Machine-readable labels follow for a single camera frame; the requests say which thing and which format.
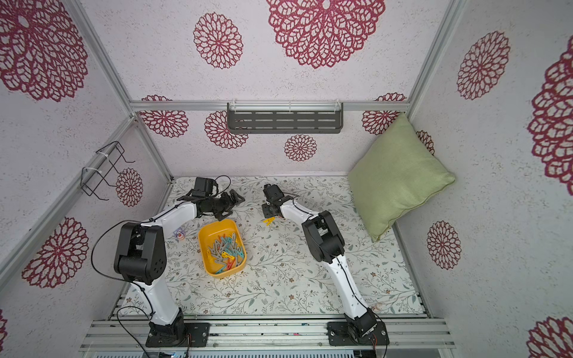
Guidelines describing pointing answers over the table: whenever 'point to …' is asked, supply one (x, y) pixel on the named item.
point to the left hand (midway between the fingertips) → (239, 204)
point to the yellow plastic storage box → (222, 248)
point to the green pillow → (396, 172)
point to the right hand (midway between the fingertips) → (267, 205)
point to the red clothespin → (230, 263)
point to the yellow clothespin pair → (268, 221)
